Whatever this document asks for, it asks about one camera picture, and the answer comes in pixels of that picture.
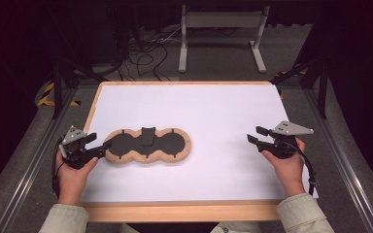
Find person's left hand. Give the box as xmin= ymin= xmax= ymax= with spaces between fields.
xmin=54 ymin=150 xmax=100 ymax=206

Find grey metal stand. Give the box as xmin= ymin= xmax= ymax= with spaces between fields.
xmin=178 ymin=4 xmax=271 ymax=75

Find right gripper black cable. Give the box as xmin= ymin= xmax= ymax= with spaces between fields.
xmin=286 ymin=141 xmax=319 ymax=196

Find person's torso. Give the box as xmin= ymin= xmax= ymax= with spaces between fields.
xmin=119 ymin=222 xmax=264 ymax=233

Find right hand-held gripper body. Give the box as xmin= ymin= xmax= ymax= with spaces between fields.
xmin=257 ymin=119 xmax=315 ymax=160

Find black floor cables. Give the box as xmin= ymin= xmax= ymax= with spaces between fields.
xmin=118 ymin=27 xmax=183 ymax=83

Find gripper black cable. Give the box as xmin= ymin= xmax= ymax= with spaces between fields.
xmin=51 ymin=138 xmax=66 ymax=199
xmin=286 ymin=141 xmax=319 ymax=196

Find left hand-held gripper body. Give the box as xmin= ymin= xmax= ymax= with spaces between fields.
xmin=59 ymin=125 xmax=107 ymax=170

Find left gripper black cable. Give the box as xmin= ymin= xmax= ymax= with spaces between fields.
xmin=51 ymin=138 xmax=66 ymax=199

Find black metal stand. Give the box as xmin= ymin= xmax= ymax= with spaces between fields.
xmin=50 ymin=56 xmax=110 ymax=120
xmin=270 ymin=56 xmax=330 ymax=120

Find yellow black hazard tape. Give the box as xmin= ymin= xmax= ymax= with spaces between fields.
xmin=273 ymin=68 xmax=307 ymax=100

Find person's right hand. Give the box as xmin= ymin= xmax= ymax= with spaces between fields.
xmin=260 ymin=138 xmax=307 ymax=199

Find aluminium floor rail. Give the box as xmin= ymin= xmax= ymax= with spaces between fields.
xmin=0 ymin=86 xmax=80 ymax=233
xmin=303 ymin=87 xmax=373 ymax=233

